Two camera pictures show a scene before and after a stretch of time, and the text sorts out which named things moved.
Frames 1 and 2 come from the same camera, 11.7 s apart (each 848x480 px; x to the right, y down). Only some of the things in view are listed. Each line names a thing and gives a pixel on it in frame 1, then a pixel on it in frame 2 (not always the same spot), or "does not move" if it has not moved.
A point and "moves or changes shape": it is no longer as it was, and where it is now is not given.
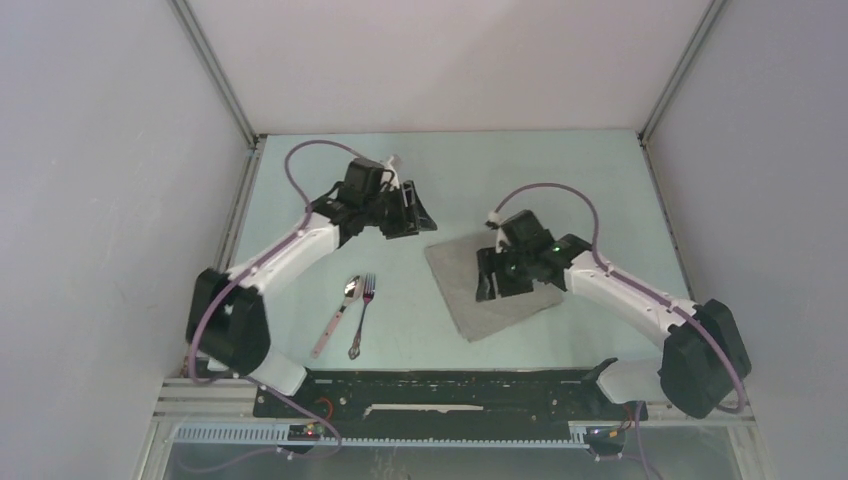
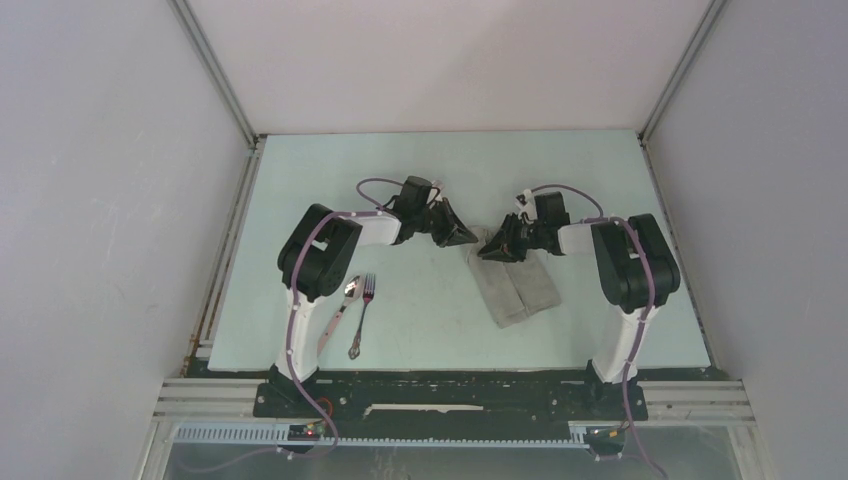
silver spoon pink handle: x=351 y=292 does not move
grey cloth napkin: x=455 y=265 moves or changes shape
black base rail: x=447 y=397 does not move
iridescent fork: x=368 y=293 does not move
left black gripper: x=410 y=219 → x=454 y=231
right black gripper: x=490 y=261 → x=500 y=247
